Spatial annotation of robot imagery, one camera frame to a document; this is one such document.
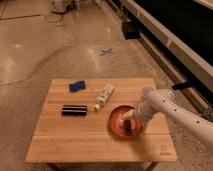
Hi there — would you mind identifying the orange ceramic bowl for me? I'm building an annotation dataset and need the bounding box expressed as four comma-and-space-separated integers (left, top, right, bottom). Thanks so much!
108, 105, 144, 137

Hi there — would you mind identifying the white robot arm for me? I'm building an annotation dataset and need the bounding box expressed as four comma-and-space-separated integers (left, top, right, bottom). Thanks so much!
122, 87, 213, 148

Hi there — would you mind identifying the white tube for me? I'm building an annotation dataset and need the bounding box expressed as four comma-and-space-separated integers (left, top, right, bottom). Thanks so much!
94, 84, 114, 111

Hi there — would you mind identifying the blue sponge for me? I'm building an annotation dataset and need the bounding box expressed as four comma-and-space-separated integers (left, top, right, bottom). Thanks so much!
69, 81, 86, 92

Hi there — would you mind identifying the wooden table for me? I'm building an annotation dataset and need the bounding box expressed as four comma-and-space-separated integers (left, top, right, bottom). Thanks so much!
25, 78, 177, 164

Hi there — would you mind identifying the black rectangular case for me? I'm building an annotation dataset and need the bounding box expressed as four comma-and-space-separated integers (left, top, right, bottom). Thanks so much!
61, 105, 87, 116

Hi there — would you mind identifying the white machine base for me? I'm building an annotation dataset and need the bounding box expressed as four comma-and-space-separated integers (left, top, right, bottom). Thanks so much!
49, 0, 79, 14

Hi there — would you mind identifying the floor cable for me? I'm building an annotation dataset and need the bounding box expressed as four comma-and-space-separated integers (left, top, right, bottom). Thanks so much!
44, 10, 65, 24

